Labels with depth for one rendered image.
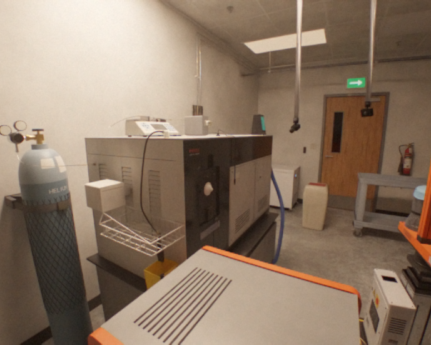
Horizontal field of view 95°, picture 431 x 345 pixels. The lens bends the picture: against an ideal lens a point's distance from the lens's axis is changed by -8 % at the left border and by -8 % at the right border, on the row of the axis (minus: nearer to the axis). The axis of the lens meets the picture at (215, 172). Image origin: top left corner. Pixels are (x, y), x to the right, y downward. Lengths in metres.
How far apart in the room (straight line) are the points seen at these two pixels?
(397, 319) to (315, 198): 2.35
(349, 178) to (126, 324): 4.51
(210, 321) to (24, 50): 1.73
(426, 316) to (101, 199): 1.58
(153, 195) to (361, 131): 4.14
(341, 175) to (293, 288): 4.23
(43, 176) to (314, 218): 3.29
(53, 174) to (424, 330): 2.03
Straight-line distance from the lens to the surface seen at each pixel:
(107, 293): 1.62
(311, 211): 3.58
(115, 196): 1.02
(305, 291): 0.55
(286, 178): 4.13
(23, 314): 2.05
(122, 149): 1.09
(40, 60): 1.83
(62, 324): 1.77
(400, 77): 4.80
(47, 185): 1.39
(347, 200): 4.82
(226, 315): 0.48
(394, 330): 1.46
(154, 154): 0.93
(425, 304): 1.48
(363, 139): 4.66
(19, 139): 1.39
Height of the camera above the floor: 1.46
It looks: 11 degrees down
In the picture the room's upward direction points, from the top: straight up
